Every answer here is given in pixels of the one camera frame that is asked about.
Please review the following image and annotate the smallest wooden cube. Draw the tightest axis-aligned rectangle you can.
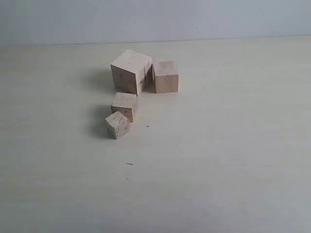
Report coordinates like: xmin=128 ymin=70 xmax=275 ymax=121
xmin=105 ymin=111 xmax=130 ymax=139

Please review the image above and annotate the third largest wooden cube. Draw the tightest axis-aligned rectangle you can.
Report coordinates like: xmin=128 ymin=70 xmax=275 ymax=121
xmin=111 ymin=92 xmax=138 ymax=122

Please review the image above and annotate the second largest wooden cube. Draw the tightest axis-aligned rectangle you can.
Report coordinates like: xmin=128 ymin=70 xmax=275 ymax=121
xmin=153 ymin=61 xmax=179 ymax=93

